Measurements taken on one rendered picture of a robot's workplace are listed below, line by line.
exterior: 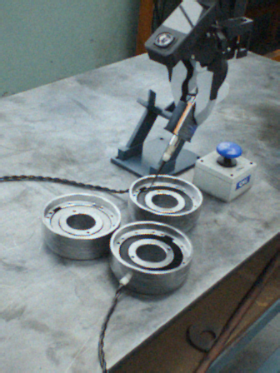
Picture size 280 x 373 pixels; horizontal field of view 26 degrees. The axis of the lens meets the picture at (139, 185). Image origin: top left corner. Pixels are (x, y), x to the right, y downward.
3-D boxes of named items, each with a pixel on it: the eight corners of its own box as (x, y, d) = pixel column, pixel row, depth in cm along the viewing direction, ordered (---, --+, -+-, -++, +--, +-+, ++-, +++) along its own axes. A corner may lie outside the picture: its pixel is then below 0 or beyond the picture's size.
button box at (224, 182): (228, 204, 95) (233, 176, 92) (191, 185, 98) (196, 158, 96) (256, 186, 100) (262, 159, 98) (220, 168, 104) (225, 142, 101)
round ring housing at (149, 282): (138, 236, 85) (142, 211, 83) (203, 268, 81) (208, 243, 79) (91, 272, 78) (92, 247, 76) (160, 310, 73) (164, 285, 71)
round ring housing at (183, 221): (212, 219, 91) (217, 196, 89) (167, 249, 84) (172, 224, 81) (157, 190, 96) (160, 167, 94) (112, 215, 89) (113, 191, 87)
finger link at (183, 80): (202, 110, 95) (217, 55, 89) (177, 121, 91) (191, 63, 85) (187, 101, 96) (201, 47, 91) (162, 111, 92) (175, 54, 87)
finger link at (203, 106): (232, 121, 91) (238, 61, 87) (208, 133, 87) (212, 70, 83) (216, 116, 93) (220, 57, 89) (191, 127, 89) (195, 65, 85)
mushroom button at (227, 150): (227, 182, 95) (233, 154, 93) (207, 172, 97) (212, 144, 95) (242, 174, 98) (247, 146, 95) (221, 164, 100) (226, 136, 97)
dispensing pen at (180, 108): (135, 180, 89) (189, 77, 88) (150, 186, 93) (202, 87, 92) (147, 186, 88) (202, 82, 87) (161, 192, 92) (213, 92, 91)
